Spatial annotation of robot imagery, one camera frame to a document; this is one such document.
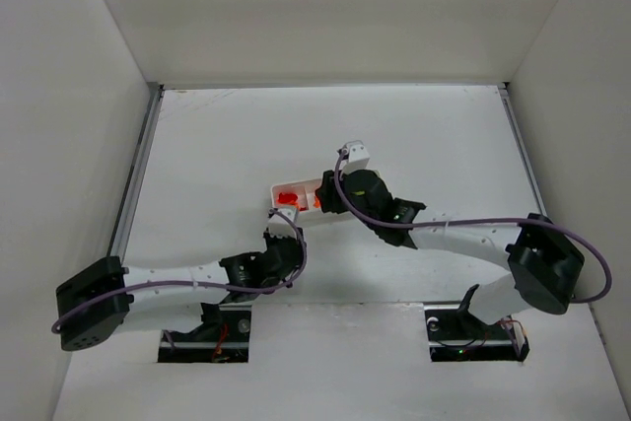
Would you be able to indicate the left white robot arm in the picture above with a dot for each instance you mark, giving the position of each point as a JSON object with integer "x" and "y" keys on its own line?
{"x": 108, "y": 297}

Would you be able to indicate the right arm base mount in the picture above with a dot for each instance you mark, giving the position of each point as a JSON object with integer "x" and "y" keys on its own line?
{"x": 454, "y": 335}

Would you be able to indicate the right aluminium rail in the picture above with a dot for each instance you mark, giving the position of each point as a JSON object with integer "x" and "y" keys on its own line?
{"x": 504, "y": 92}

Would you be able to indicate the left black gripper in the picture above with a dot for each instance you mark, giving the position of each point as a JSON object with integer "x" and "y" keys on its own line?
{"x": 284, "y": 246}

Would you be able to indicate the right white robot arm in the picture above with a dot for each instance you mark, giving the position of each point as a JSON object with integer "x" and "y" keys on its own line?
{"x": 542, "y": 266}

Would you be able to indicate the white three-compartment tray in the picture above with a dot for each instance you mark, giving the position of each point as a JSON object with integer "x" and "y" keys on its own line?
{"x": 306, "y": 189}

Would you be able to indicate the left aluminium rail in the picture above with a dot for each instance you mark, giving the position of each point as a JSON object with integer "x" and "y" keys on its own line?
{"x": 125, "y": 215}

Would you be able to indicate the aluminium rail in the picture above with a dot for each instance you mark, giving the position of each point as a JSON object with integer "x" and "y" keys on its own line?
{"x": 125, "y": 215}
{"x": 504, "y": 92}

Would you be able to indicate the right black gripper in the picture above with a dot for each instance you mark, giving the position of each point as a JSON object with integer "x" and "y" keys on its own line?
{"x": 330, "y": 194}

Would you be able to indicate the dark red lego cluster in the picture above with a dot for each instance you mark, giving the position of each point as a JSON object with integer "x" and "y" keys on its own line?
{"x": 289, "y": 198}

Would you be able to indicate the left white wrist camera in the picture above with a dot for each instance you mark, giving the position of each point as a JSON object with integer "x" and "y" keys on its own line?
{"x": 282, "y": 222}

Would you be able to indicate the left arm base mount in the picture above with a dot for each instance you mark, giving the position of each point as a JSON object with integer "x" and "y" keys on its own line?
{"x": 221, "y": 338}

